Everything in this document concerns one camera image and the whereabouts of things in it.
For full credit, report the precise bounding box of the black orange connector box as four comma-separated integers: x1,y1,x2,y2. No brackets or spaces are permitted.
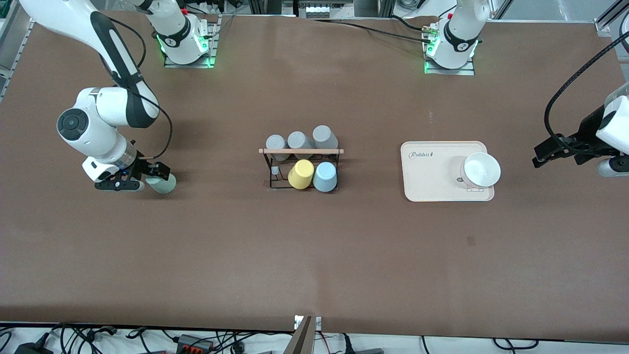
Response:
176,334,214,353

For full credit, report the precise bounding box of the looped black cable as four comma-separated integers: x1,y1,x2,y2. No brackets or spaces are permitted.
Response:
493,338,540,351

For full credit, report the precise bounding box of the yellow cup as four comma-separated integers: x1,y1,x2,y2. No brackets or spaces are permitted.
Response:
288,159,315,189

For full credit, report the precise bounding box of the aluminium frame rail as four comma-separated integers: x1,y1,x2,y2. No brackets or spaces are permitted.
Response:
0,10,35,101
595,0,629,35

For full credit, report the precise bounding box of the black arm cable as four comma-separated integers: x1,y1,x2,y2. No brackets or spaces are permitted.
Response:
101,17,173,160
544,29,629,148

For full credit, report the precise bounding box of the beige tray with Rabbit print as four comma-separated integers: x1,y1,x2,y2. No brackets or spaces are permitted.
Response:
400,141,495,202

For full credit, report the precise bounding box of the grey cup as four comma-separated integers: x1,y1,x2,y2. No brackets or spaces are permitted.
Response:
266,135,288,162
287,131,315,159
313,125,339,155

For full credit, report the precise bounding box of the grey angled bar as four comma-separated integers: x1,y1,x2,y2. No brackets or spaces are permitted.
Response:
284,317,314,354

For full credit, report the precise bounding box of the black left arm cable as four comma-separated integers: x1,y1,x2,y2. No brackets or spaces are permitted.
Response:
544,29,629,148

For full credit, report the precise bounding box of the white bowl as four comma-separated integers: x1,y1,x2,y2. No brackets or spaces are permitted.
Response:
460,152,502,188

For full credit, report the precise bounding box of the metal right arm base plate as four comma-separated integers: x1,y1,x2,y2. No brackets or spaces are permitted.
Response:
163,15,219,68

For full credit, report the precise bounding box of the pale green cup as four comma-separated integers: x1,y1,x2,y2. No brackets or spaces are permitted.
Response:
145,170,176,194

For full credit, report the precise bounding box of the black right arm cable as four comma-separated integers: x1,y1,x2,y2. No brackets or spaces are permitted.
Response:
101,17,173,160

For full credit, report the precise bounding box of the black plug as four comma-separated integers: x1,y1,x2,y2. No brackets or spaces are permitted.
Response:
344,334,384,354

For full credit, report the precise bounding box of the black wire cup rack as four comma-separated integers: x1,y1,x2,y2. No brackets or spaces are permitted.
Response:
259,147,344,190

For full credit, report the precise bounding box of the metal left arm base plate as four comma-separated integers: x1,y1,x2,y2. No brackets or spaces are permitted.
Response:
424,47,476,76

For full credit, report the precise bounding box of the black cable on table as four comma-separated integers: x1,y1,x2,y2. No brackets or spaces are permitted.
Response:
314,19,433,40

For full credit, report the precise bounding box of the light blue cup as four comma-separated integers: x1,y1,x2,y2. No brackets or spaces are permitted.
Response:
313,162,338,192

